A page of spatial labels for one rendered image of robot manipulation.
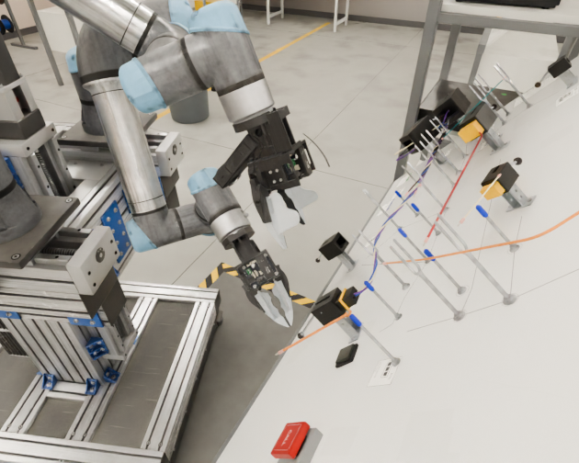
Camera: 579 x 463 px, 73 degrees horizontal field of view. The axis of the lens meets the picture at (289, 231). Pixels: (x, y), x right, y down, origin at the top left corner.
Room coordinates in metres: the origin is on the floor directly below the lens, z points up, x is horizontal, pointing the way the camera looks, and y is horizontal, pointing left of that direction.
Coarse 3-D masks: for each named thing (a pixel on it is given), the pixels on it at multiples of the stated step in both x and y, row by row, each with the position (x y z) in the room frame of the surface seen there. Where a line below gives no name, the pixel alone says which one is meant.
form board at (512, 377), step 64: (576, 64) 1.03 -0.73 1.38; (512, 128) 0.92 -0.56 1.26; (576, 128) 0.67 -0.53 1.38; (448, 192) 0.80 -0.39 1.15; (576, 192) 0.47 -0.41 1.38; (384, 256) 0.68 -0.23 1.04; (448, 256) 0.51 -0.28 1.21; (512, 256) 0.40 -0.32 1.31; (576, 256) 0.33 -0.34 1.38; (384, 320) 0.43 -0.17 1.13; (448, 320) 0.34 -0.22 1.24; (512, 320) 0.28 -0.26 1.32; (576, 320) 0.24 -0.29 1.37; (320, 384) 0.35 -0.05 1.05; (448, 384) 0.23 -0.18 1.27; (512, 384) 0.20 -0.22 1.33; (576, 384) 0.18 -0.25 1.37; (256, 448) 0.28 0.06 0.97; (320, 448) 0.22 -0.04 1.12; (384, 448) 0.18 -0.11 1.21; (448, 448) 0.16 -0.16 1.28; (512, 448) 0.14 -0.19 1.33; (576, 448) 0.12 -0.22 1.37
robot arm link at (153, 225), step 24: (96, 48) 0.76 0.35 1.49; (120, 48) 0.78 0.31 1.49; (96, 72) 0.75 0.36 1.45; (96, 96) 0.74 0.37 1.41; (120, 96) 0.75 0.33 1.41; (120, 120) 0.73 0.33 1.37; (120, 144) 0.71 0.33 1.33; (144, 144) 0.73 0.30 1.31; (120, 168) 0.69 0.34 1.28; (144, 168) 0.70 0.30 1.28; (144, 192) 0.67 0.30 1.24; (144, 216) 0.65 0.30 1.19; (168, 216) 0.67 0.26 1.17; (144, 240) 0.62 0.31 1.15; (168, 240) 0.64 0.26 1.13
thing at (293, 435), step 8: (288, 424) 0.26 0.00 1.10; (296, 424) 0.25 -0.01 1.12; (304, 424) 0.25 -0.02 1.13; (288, 432) 0.25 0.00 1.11; (296, 432) 0.24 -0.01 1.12; (304, 432) 0.24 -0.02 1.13; (280, 440) 0.24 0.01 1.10; (288, 440) 0.23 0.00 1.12; (296, 440) 0.23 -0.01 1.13; (304, 440) 0.24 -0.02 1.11; (280, 448) 0.22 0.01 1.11; (288, 448) 0.22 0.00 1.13; (296, 448) 0.22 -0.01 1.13; (280, 456) 0.22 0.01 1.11; (288, 456) 0.21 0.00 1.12; (296, 456) 0.22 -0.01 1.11
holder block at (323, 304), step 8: (336, 288) 0.48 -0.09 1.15; (328, 296) 0.48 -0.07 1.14; (336, 296) 0.47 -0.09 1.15; (320, 304) 0.47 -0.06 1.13; (328, 304) 0.45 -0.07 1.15; (336, 304) 0.45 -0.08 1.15; (312, 312) 0.46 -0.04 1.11; (320, 312) 0.45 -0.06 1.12; (328, 312) 0.45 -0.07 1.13; (336, 312) 0.44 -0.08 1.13; (344, 312) 0.44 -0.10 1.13; (320, 320) 0.45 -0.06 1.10; (328, 320) 0.45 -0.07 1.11
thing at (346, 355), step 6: (342, 348) 0.41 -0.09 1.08; (348, 348) 0.39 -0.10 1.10; (354, 348) 0.39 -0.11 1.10; (342, 354) 0.39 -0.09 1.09; (348, 354) 0.38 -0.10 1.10; (354, 354) 0.38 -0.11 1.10; (336, 360) 0.38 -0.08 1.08; (342, 360) 0.37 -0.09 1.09; (348, 360) 0.37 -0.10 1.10; (336, 366) 0.37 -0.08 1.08; (342, 366) 0.37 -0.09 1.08
